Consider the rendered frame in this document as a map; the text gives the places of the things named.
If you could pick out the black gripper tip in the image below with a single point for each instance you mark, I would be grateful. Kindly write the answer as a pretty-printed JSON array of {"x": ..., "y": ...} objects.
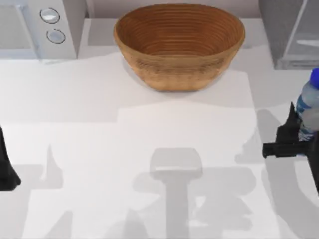
[{"x": 7, "y": 166}]

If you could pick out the large microwave knob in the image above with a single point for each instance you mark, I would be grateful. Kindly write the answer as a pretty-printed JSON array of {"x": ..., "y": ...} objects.
[{"x": 49, "y": 15}]

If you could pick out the small microwave knob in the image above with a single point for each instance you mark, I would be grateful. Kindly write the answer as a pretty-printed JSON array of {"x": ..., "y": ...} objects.
[{"x": 56, "y": 36}]

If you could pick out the brown woven basket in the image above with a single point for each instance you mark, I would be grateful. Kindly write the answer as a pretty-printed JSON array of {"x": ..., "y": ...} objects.
[{"x": 179, "y": 62}]

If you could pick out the clear bottle with blue cap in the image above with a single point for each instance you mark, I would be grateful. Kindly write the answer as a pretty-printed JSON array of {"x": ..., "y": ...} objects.
[{"x": 307, "y": 95}]

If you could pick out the pale microwave oven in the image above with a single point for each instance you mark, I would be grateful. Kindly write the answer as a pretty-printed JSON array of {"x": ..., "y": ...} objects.
[{"x": 72, "y": 30}]

